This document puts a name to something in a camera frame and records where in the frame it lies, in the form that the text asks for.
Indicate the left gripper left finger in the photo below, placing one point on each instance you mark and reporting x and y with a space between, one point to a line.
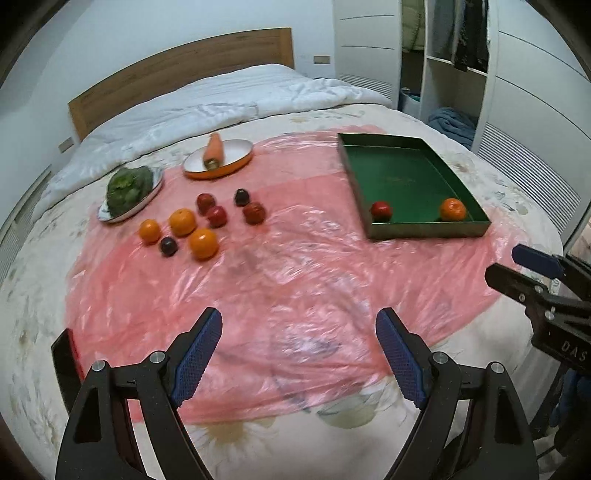
99 440

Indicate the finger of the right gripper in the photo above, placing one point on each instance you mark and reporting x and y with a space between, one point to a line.
574 273
536 298

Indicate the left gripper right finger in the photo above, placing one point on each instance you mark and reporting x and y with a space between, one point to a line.
471 423

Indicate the small orange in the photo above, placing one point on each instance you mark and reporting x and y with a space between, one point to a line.
149 232

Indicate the orange front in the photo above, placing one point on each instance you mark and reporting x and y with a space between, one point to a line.
203 244

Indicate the red apple back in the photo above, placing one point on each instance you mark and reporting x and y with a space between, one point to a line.
205 201

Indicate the dark red apple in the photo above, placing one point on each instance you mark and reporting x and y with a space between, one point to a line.
254 213

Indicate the orange tangerine in tray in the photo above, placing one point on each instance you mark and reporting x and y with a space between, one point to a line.
453 209

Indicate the red apple in tray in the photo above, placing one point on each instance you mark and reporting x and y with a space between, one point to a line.
381 212

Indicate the green rectangular tray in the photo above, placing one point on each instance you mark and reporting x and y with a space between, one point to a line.
408 174

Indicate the blue folded towel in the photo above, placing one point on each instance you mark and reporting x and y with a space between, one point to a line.
454 124

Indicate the dark plum front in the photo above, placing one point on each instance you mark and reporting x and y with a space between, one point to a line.
168 247

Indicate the dark plum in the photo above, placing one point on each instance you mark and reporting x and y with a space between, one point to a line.
168 247
242 197

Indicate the white wardrobe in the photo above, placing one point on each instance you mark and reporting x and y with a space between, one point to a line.
501 63

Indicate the white oval plate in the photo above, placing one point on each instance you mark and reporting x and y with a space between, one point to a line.
103 214

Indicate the pink plastic sheet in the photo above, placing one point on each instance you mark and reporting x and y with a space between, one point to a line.
298 294

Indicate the orange middle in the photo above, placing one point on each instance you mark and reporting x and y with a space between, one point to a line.
182 222

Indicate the red apple middle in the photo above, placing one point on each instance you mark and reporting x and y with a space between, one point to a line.
217 216

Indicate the green leafy vegetable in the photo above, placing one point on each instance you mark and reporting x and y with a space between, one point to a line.
126 188

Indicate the dark plum back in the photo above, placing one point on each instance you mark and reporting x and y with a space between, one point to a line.
242 197

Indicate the orange rimmed white plate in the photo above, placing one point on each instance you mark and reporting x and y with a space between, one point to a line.
237 153

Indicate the orange carrot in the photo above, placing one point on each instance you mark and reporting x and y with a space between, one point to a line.
213 155

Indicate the white duvet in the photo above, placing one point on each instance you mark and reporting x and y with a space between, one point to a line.
196 109

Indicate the wooden headboard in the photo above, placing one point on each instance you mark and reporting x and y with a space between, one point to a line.
176 67

